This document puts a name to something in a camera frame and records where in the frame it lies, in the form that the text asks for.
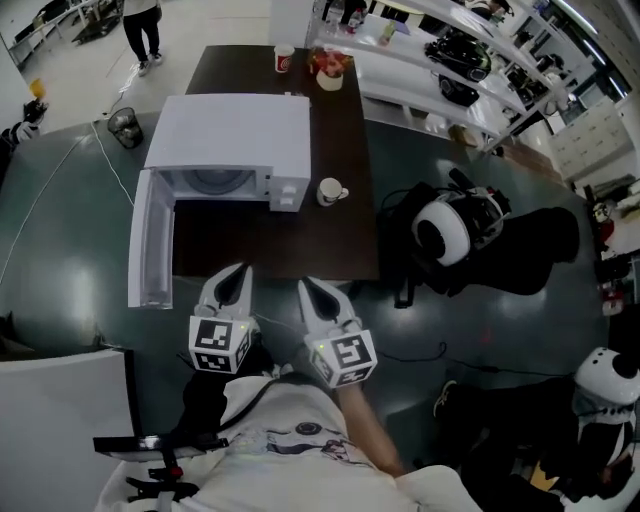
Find large black helmet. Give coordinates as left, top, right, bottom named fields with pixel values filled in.
left=424, top=33, right=494, bottom=82

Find red flowers in white pot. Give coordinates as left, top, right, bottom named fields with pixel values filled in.
left=306, top=45, right=356, bottom=92

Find small black helmet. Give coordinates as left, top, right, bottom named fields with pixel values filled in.
left=438, top=73, right=482, bottom=108

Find red and white paper cup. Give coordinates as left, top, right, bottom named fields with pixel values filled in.
left=274, top=43, right=296, bottom=74

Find person's right forearm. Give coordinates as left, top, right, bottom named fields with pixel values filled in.
left=331, top=383, right=407, bottom=477

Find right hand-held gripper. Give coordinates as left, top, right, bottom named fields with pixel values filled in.
left=297, top=276, right=379, bottom=390

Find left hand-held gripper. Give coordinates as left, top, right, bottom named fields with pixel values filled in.
left=188, top=262, right=260, bottom=376

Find white desk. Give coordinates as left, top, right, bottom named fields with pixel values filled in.
left=0, top=346, right=137, bottom=512

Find black wire waste bin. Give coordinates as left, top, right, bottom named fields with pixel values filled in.
left=106, top=106, right=146, bottom=150

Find white shelving unit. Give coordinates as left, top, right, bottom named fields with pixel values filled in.
left=303, top=0, right=604, bottom=154

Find white cup with handle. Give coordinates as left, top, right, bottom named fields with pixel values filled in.
left=316, top=177, right=351, bottom=207

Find person's white printed shirt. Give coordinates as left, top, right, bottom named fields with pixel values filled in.
left=93, top=372, right=482, bottom=512

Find white microwave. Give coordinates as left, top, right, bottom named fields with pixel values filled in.
left=127, top=93, right=313, bottom=310

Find black clamp bar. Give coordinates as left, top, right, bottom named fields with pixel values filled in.
left=92, top=433, right=230, bottom=456

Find white floor cable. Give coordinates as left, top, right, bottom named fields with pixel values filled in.
left=0, top=118, right=137, bottom=284

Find white drawer cabinet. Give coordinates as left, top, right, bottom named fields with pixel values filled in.
left=548, top=96, right=634, bottom=182

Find black floor cable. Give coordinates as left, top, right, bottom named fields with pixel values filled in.
left=375, top=341, right=577, bottom=377

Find person's left forearm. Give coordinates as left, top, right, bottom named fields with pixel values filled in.
left=181, top=370, right=232, bottom=437

